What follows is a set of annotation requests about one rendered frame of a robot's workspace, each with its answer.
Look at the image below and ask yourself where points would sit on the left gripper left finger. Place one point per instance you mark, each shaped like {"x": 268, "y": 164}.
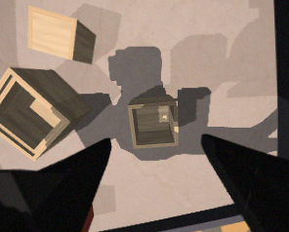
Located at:
{"x": 58, "y": 197}

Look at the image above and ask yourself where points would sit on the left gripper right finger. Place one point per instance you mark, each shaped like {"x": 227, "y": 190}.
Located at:
{"x": 257, "y": 182}

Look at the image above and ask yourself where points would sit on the orange-red cube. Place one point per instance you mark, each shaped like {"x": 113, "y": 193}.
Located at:
{"x": 89, "y": 220}

